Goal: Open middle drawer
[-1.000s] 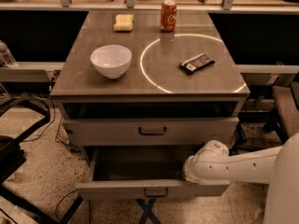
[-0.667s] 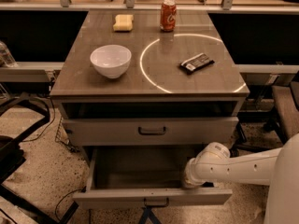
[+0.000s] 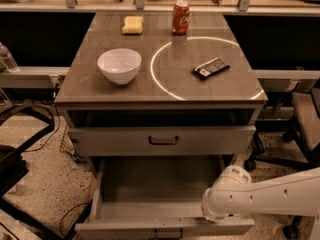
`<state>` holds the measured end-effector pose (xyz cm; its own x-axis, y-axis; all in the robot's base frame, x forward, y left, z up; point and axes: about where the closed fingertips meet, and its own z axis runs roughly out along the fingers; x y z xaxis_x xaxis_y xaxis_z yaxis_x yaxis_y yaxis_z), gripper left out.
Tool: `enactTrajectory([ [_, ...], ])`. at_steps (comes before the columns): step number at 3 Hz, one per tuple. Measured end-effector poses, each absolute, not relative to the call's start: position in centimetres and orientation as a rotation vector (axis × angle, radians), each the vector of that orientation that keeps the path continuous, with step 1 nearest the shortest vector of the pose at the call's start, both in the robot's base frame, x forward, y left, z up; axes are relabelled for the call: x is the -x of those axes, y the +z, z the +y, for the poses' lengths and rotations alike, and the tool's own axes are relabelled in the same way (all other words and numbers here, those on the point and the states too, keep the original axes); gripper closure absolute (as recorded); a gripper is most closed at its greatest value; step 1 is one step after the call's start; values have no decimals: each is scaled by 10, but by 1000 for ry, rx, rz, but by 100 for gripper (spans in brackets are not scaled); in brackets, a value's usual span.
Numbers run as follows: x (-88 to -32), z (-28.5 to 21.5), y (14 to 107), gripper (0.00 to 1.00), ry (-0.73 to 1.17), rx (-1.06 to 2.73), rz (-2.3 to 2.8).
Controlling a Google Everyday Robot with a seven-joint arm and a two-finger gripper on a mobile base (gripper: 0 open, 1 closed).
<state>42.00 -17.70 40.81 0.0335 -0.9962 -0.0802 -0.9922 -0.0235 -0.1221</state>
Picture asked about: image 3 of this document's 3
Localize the grey drawer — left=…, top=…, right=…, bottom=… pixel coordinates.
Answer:
left=76, top=156, right=254, bottom=240
left=68, top=126, right=256, bottom=156

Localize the white ceramic bowl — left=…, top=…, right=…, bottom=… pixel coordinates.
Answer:
left=97, top=48, right=142, bottom=85

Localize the black office chair right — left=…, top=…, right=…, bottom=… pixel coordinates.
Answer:
left=243, top=80, right=320, bottom=240

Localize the black chair left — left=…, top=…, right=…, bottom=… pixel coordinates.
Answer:
left=0, top=98, right=94, bottom=240

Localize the clear plastic bottle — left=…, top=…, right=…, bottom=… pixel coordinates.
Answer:
left=0, top=42, right=19, bottom=72

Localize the grey drawer cabinet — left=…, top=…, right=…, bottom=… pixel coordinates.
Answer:
left=54, top=11, right=269, bottom=172

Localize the yellow sponge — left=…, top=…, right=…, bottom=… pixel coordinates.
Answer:
left=122, top=16, right=144, bottom=34

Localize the orange soda can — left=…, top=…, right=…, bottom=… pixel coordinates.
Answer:
left=172, top=0, right=190, bottom=35

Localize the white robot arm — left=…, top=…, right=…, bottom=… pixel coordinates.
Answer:
left=202, top=165, right=320, bottom=240

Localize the grey top drawer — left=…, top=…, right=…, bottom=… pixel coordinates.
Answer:
left=68, top=126, right=256, bottom=156

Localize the black floor cable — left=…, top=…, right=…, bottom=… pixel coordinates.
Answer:
left=58, top=200, right=94, bottom=240

